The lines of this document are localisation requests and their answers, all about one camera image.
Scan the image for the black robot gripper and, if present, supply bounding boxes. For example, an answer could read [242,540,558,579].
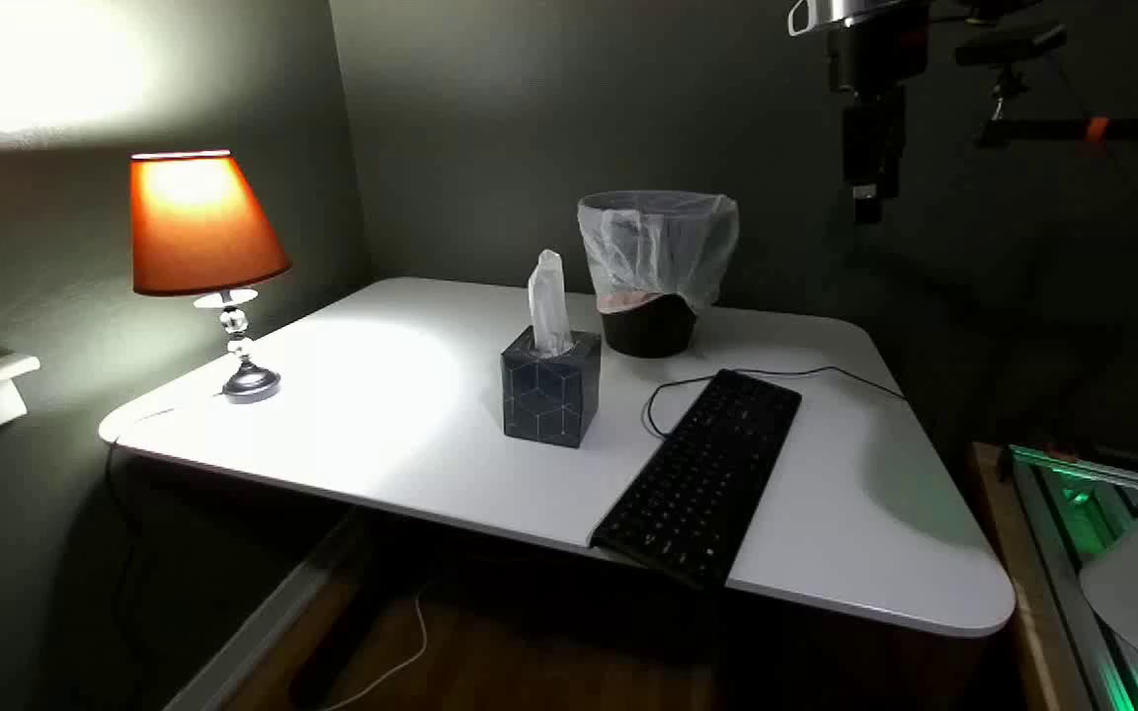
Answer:
[829,0,927,224]

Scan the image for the white tissue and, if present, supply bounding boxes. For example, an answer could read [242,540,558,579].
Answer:
[525,250,571,357]

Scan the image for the black bucket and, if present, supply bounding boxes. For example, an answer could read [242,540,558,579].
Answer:
[604,297,696,359]

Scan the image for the dark blue tissue box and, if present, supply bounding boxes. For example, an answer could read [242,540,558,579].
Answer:
[502,330,599,447]

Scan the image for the white plastic bin liner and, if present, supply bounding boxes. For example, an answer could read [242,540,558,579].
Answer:
[577,189,739,314]

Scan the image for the black computer keyboard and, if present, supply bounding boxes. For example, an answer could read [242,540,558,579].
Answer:
[594,370,802,587]

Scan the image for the orange shade table lamp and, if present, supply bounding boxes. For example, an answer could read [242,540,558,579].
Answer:
[125,150,289,397]

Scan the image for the black keyboard cable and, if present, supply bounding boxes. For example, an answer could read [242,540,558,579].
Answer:
[640,359,906,442]

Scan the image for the green lit metal rail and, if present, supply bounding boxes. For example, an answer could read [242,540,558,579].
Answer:
[999,447,1138,711]

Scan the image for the white cable under table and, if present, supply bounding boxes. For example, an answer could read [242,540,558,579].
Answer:
[321,587,434,711]

